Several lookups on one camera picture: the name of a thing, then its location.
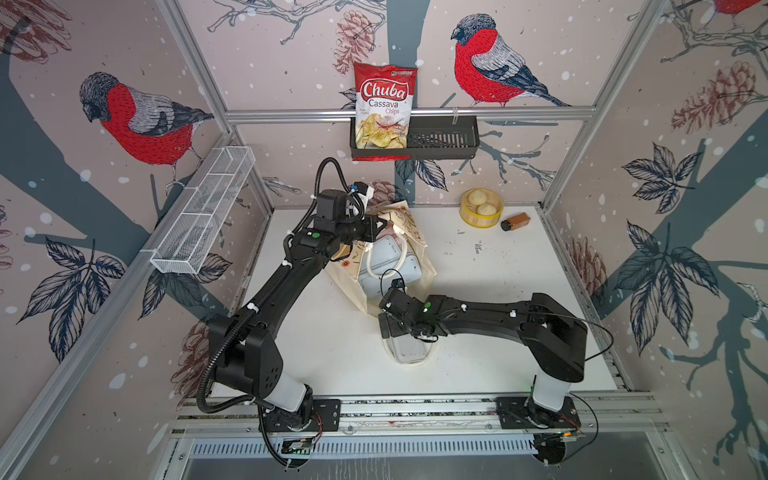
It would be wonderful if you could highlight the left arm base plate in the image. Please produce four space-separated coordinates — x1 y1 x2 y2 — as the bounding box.
260 398 341 434

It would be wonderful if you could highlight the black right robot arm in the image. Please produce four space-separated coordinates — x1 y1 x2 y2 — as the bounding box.
379 286 588 436

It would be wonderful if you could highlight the beige bun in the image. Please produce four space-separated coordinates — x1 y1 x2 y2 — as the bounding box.
476 203 498 216
466 189 488 207

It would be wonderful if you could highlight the cream canvas tote bag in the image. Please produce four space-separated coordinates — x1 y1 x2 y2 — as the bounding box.
325 201 437 316

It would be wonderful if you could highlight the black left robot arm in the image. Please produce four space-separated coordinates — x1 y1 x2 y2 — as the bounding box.
195 212 387 426

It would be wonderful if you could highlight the red Chuba cassava chips bag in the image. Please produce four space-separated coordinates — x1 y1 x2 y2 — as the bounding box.
350 63 418 161

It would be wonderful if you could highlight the small brown bottle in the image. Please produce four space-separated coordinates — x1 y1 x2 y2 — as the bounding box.
499 212 531 231

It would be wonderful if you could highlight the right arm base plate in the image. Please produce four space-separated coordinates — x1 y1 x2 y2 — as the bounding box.
495 396 581 430

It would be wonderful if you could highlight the black wire wall basket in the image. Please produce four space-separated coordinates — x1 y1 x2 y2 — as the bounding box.
349 116 480 161

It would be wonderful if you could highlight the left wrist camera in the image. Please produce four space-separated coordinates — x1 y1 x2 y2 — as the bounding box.
351 181 375 207

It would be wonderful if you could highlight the white wire mesh tray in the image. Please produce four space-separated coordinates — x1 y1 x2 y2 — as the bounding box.
150 146 255 275

